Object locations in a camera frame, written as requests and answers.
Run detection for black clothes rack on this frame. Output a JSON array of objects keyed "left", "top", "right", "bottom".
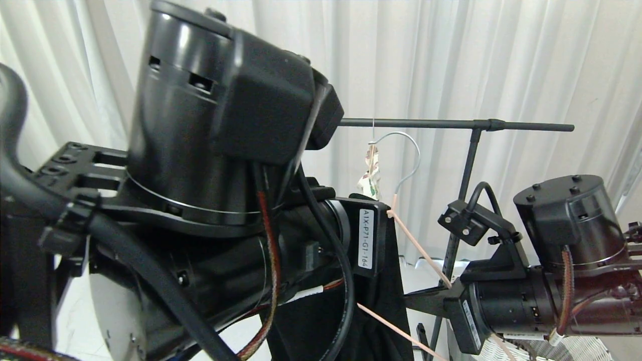
[{"left": 337, "top": 118, "right": 575, "bottom": 361}]

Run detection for pink clothes hanger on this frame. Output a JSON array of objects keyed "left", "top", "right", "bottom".
[
  {"left": 368, "top": 119, "right": 378, "bottom": 176},
  {"left": 356, "top": 131, "right": 513, "bottom": 361}
]

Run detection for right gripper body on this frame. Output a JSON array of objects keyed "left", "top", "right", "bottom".
[{"left": 443, "top": 271, "right": 551, "bottom": 355}]

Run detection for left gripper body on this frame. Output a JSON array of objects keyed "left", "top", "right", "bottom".
[{"left": 258, "top": 193, "right": 391, "bottom": 306}]

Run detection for cream printed garment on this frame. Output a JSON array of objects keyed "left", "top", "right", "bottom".
[{"left": 357, "top": 145, "right": 383, "bottom": 201}]

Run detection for thick black cable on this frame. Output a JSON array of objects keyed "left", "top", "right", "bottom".
[{"left": 0, "top": 63, "right": 239, "bottom": 361}]

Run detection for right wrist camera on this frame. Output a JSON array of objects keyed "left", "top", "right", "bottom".
[{"left": 437, "top": 199, "right": 528, "bottom": 281}]

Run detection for black shirt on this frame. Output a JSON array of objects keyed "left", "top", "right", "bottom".
[{"left": 266, "top": 193, "right": 416, "bottom": 361}]

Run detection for white laundry basket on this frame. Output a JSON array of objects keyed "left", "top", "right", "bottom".
[{"left": 494, "top": 335, "right": 615, "bottom": 361}]

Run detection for white curtain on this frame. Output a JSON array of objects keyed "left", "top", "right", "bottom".
[{"left": 0, "top": 0, "right": 642, "bottom": 266}]

